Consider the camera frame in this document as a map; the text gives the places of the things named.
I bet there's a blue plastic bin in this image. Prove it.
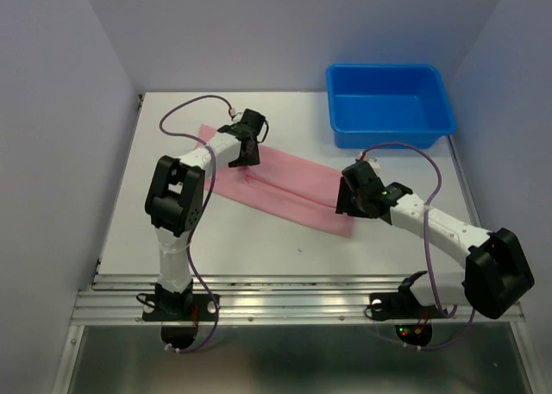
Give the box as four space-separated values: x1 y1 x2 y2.
326 64 456 149

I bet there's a pink t-shirt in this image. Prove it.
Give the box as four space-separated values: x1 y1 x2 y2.
214 146 354 238

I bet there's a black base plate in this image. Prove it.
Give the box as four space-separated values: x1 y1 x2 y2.
364 292 443 322
136 293 216 322

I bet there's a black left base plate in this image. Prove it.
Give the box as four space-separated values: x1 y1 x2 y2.
136 293 216 322

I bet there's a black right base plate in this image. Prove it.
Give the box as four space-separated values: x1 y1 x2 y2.
364 292 443 322

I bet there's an aluminium mounting rail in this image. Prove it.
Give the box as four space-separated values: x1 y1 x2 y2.
71 274 525 327

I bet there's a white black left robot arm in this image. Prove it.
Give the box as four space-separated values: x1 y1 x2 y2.
137 109 268 322

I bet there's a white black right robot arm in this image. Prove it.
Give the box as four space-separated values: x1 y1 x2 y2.
336 160 535 321

